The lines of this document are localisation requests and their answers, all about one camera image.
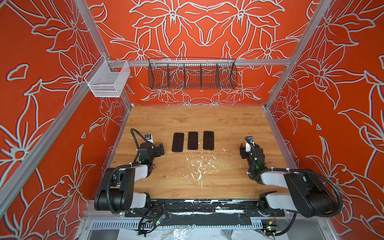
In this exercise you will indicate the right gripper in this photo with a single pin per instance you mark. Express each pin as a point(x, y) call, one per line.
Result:
point(243, 152)

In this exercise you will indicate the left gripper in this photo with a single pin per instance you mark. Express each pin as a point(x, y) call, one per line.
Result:
point(158, 151)

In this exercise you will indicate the black smartphone picked up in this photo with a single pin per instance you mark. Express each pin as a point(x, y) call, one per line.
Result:
point(178, 142)

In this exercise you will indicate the pink phone case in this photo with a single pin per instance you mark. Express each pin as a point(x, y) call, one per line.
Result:
point(193, 145)

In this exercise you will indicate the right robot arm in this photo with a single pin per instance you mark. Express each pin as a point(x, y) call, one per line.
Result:
point(309, 194)

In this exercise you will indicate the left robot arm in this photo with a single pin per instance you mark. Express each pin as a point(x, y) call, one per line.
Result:
point(116, 193)

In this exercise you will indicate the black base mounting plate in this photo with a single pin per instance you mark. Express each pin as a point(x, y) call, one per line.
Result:
point(247, 207)

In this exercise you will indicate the white mesh basket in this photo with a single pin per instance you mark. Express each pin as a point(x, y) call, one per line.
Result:
point(107, 81)

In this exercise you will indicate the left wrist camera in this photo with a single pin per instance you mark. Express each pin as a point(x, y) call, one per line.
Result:
point(149, 138)

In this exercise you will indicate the black wire basket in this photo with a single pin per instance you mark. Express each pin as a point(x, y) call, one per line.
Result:
point(192, 76)

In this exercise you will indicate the aluminium frame rail back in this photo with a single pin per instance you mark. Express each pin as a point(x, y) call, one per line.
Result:
point(240, 62)

